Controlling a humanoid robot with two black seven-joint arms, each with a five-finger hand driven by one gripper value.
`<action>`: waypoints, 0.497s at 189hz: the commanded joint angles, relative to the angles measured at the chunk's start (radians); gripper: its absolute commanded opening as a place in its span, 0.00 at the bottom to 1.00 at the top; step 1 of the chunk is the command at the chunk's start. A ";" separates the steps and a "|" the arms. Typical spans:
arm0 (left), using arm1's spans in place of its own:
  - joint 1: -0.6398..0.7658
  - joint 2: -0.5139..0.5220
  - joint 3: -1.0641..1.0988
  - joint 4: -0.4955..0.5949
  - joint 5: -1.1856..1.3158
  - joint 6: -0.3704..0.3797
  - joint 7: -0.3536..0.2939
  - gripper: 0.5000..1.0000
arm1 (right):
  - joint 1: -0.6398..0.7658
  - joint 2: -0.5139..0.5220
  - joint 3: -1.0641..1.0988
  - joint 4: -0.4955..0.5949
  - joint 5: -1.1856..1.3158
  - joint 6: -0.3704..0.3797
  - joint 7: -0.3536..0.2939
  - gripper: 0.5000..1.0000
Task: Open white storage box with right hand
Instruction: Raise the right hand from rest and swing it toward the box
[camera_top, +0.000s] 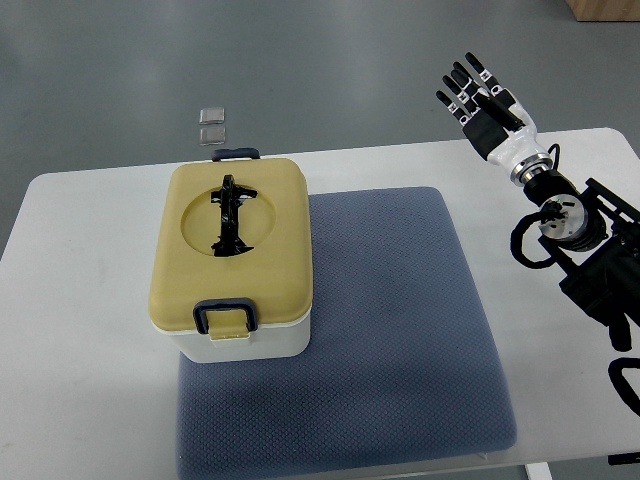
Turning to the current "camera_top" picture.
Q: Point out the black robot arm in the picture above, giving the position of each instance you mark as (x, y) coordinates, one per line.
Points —
(593, 236)

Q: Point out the white table leg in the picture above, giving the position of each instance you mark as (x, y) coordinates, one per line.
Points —
(538, 471)

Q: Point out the yellow box lid black handle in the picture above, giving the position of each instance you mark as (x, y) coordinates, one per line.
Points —
(234, 252)

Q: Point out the blue grey fabric mat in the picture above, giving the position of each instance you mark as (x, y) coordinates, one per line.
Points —
(401, 365)

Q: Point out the wooden box corner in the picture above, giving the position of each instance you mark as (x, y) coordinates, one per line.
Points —
(605, 10)

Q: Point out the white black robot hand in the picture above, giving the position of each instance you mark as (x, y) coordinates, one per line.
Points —
(495, 123)

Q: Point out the upper metal floor plate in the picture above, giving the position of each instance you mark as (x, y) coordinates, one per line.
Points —
(212, 115)

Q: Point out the white storage box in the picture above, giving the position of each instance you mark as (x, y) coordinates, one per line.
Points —
(267, 342)

